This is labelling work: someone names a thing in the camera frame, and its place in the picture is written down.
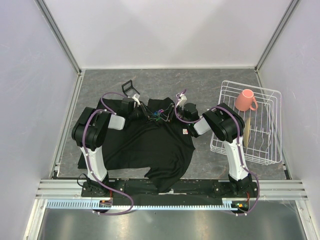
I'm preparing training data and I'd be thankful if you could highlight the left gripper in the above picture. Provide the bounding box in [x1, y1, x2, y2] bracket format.
[129, 103, 158, 125]

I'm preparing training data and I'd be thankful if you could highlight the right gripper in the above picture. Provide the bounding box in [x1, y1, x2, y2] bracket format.
[156, 103, 190, 126]

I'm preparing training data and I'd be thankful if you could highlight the black polo shirt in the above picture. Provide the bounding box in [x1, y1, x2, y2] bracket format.
[76, 97, 196, 194]

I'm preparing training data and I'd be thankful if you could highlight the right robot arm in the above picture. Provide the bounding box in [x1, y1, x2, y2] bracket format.
[154, 102, 252, 197]

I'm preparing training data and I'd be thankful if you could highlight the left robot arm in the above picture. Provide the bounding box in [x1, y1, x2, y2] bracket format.
[71, 94, 147, 197]

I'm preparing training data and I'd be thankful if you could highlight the black phone stand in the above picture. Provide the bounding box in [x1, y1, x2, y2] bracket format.
[121, 79, 140, 97]

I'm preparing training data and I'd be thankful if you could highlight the pink mug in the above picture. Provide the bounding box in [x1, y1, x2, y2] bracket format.
[235, 89, 258, 112]

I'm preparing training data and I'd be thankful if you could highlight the beige object in basket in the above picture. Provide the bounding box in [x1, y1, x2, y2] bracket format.
[243, 117, 251, 148]

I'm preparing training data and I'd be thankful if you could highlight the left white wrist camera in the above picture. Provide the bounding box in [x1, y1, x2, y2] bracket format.
[131, 93, 141, 106]

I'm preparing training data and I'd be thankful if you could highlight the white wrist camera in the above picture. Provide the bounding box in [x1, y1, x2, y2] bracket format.
[131, 93, 141, 106]
[175, 92, 187, 108]

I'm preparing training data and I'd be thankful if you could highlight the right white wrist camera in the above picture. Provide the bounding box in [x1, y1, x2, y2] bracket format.
[175, 92, 187, 108]

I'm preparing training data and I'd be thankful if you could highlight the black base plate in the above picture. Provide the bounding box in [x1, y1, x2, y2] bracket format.
[78, 178, 259, 206]

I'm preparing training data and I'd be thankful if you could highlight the white wire basket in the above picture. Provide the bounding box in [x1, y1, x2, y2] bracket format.
[218, 80, 282, 165]

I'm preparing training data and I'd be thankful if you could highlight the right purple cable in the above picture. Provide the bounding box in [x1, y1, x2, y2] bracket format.
[174, 88, 261, 217]

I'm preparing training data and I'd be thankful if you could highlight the slotted cable duct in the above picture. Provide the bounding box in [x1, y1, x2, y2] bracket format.
[46, 199, 237, 211]

